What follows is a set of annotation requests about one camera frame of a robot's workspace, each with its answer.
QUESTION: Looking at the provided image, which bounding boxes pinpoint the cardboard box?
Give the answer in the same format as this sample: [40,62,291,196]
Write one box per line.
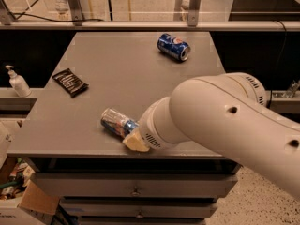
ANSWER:
[0,175,62,225]

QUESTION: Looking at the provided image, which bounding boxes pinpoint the drawer knob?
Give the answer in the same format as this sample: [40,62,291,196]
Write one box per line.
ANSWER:
[130,187,141,197]
[136,211,144,219]

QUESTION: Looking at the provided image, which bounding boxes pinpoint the black snack packet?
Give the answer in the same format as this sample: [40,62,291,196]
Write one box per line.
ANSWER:
[52,68,89,98]

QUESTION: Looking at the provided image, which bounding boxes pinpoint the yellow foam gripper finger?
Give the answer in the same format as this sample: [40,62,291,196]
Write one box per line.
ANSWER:
[123,127,150,152]

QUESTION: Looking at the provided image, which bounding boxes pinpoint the grey drawer cabinet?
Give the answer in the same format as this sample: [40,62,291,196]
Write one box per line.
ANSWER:
[8,32,240,225]

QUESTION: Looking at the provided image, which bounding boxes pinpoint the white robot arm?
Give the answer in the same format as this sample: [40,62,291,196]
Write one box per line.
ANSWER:
[123,73,300,200]

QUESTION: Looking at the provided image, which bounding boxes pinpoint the black cable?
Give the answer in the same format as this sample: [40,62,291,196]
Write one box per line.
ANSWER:
[8,0,106,23]

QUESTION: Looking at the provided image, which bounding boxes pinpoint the white pump bottle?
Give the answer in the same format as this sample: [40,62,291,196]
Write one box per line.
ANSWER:
[6,65,31,98]

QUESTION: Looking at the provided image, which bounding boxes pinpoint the metal railing frame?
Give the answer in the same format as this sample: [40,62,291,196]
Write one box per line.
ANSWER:
[0,0,300,31]

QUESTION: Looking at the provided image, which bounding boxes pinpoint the blue pepsi can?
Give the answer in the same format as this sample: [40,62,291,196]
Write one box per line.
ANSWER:
[157,33,190,62]

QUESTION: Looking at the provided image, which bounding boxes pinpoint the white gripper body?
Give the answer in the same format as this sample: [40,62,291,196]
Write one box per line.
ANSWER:
[139,97,189,150]

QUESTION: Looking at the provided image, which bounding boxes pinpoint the top drawer knob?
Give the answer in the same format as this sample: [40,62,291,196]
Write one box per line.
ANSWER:
[130,187,141,197]

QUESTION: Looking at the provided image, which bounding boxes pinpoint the red bull can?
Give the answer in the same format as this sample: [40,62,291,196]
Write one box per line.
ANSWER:
[100,108,138,138]

